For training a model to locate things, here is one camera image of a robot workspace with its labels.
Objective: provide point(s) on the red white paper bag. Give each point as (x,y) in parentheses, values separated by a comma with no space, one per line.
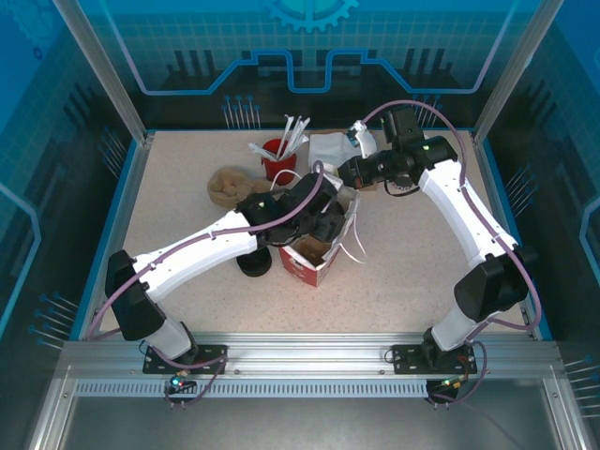
(309,272)

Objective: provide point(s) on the white straw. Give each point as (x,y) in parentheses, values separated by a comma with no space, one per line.
(302,140)
(258,149)
(287,129)
(296,129)
(304,127)

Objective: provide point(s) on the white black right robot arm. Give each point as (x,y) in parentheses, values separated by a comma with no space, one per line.
(469,220)

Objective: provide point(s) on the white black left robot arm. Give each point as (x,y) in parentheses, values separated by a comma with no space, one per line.
(197,248)

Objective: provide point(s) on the black round lid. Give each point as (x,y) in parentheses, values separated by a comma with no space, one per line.
(255,267)

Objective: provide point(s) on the red straw holder cup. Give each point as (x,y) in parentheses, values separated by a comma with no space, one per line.
(281,164)

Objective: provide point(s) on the small status light connector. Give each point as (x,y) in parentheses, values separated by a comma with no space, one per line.
(452,383)
(180,382)

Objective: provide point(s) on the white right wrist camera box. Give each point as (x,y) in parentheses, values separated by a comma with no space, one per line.
(362,138)

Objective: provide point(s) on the aluminium front rail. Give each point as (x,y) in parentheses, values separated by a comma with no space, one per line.
(304,347)

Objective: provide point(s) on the aluminium frame post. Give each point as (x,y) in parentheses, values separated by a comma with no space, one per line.
(511,70)
(108,70)

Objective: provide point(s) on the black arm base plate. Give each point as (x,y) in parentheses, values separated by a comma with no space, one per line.
(157,361)
(403,361)

